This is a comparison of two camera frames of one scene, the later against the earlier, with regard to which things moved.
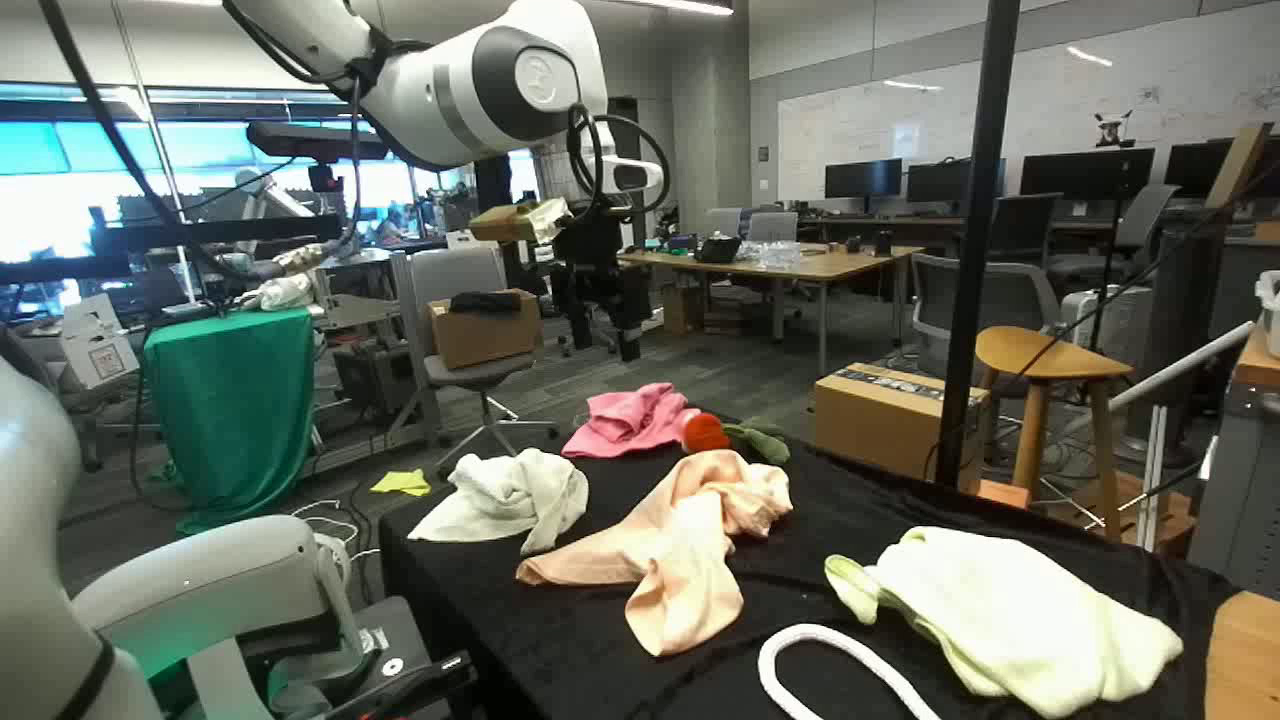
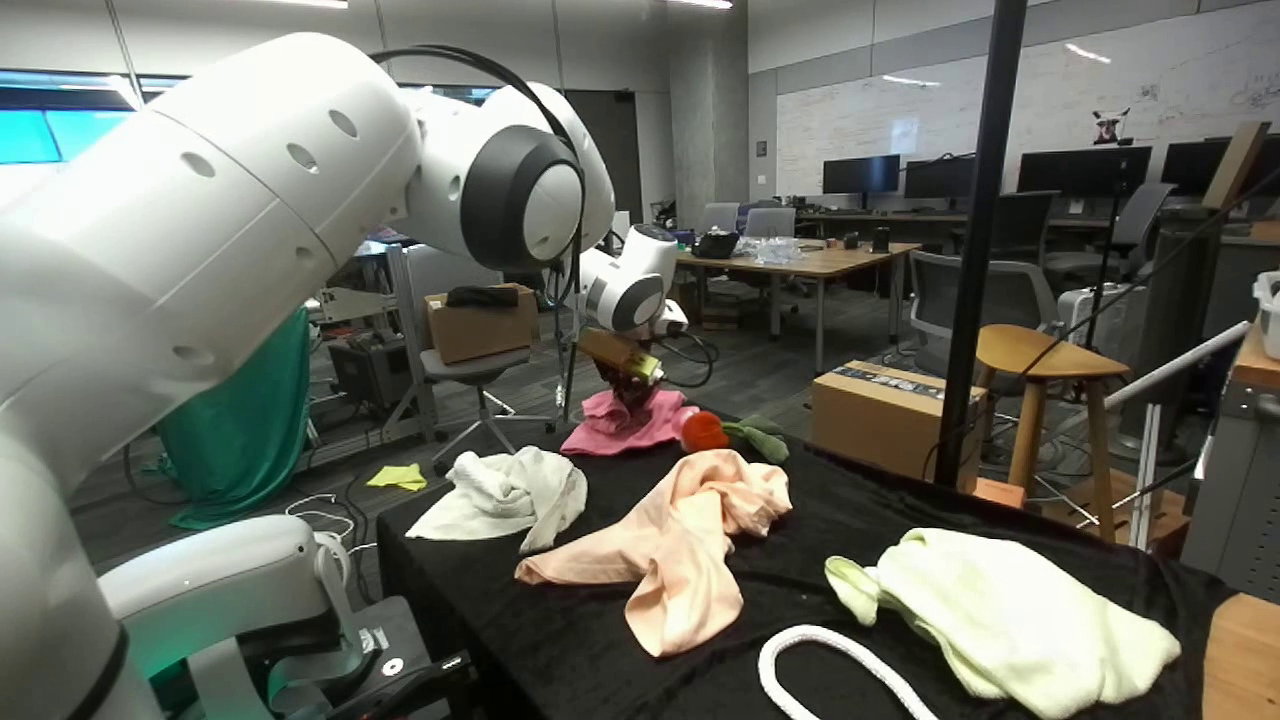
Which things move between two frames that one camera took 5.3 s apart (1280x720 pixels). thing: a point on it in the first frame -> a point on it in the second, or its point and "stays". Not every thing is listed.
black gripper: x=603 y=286 -> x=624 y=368
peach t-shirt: x=676 y=550 stays
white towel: x=509 y=492 stays
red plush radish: x=704 y=433 stays
